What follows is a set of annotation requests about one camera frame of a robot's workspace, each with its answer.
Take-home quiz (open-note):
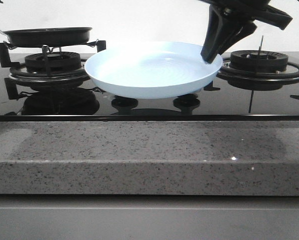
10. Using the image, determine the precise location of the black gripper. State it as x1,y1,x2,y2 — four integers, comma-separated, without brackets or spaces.
200,0,293,63

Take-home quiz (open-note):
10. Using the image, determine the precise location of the light blue plate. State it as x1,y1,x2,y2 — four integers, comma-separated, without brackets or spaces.
84,41,223,99

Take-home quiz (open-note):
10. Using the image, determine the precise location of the black frying pan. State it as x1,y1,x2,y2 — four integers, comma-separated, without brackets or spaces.
0,27,93,48

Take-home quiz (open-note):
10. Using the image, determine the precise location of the black right burner head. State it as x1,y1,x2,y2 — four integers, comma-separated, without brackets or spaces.
229,50,289,73

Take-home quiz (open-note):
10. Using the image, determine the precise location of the black burner head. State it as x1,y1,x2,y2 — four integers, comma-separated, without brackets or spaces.
24,51,82,73
229,50,289,73

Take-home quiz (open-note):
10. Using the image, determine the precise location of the black right burner grate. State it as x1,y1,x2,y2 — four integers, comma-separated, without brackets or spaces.
204,34,299,91

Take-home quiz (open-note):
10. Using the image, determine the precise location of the black burner grate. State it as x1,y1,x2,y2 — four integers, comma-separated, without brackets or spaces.
0,39,107,87
204,34,299,91

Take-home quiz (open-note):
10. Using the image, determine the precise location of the silver right stove knob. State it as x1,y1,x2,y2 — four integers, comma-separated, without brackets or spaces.
179,92,198,100

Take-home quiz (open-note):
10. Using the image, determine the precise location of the grey speckled stone countertop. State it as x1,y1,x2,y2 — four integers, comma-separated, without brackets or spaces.
0,121,299,196

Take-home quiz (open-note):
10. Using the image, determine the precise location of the black left burner head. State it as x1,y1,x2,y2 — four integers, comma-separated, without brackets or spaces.
24,51,82,73

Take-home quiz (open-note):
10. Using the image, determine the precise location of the black left burner grate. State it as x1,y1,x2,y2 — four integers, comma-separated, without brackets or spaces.
0,39,107,87

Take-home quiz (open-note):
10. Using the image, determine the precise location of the black glass cooktop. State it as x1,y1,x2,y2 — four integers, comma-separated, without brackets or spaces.
0,52,299,122

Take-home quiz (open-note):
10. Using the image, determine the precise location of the grey cabinet front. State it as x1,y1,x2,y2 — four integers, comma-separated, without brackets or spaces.
0,195,299,240

